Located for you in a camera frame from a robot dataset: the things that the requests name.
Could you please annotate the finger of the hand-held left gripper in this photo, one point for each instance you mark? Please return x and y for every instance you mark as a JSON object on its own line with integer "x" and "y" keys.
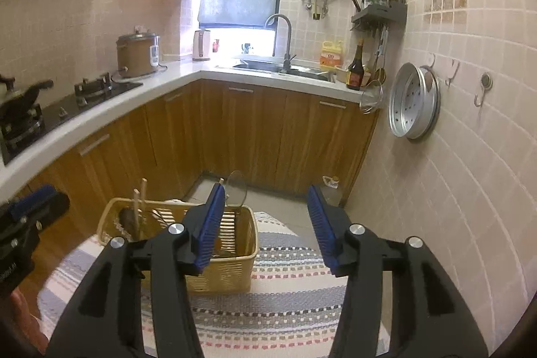
{"x": 52, "y": 209}
{"x": 31, "y": 200}

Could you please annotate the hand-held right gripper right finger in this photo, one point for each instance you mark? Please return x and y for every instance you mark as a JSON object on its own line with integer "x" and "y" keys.
{"x": 323, "y": 234}

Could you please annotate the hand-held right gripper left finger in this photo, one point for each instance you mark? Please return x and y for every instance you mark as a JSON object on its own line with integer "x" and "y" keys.
{"x": 207, "y": 234}

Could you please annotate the beige slotted plastic basket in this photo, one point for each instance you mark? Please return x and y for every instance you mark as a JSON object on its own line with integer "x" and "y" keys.
{"x": 226, "y": 274}

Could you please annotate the person's left hand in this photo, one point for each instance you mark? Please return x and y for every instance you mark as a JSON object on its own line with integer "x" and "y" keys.
{"x": 29, "y": 324}

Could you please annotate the small white plastic bottle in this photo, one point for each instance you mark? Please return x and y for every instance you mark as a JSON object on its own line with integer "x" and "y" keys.
{"x": 331, "y": 182}

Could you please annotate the black gas stove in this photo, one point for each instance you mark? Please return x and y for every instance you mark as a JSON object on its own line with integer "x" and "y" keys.
{"x": 63, "y": 112}

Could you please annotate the black wok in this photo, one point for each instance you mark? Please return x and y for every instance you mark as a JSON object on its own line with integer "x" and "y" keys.
{"x": 19, "y": 100}

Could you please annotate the wooden base cabinets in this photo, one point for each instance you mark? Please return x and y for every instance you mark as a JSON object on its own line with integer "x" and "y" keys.
{"x": 272, "y": 131}

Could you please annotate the white kitchen countertop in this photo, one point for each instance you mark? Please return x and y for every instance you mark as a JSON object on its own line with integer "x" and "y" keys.
{"x": 176, "y": 79}

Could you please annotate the round metal steamer tray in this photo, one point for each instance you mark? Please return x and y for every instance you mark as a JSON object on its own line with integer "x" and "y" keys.
{"x": 413, "y": 102}

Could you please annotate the dark soy sauce bottle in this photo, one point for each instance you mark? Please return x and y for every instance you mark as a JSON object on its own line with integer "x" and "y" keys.
{"x": 355, "y": 75}

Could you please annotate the steel kitchen sink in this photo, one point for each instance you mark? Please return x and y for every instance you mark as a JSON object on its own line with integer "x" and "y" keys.
{"x": 293, "y": 72}

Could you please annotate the yellow oil bottle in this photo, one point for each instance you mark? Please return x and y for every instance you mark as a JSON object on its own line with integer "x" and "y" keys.
{"x": 331, "y": 60}

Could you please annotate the brown rice cooker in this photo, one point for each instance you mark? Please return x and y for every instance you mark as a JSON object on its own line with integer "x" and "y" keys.
{"x": 136, "y": 56}

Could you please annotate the hanging metal ladle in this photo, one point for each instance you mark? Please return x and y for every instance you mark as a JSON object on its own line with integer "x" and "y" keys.
{"x": 379, "y": 56}

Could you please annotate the small red item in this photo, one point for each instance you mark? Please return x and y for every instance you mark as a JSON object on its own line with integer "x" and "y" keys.
{"x": 215, "y": 46}

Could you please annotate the white electric kettle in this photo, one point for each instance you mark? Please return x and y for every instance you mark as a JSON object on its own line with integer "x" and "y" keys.
{"x": 201, "y": 45}

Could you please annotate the curved metal faucet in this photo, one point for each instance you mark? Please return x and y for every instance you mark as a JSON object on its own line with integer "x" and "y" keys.
{"x": 287, "y": 43}

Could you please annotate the metal wall hook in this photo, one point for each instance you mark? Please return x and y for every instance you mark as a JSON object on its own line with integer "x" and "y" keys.
{"x": 486, "y": 81}
{"x": 432, "y": 61}
{"x": 452, "y": 73}

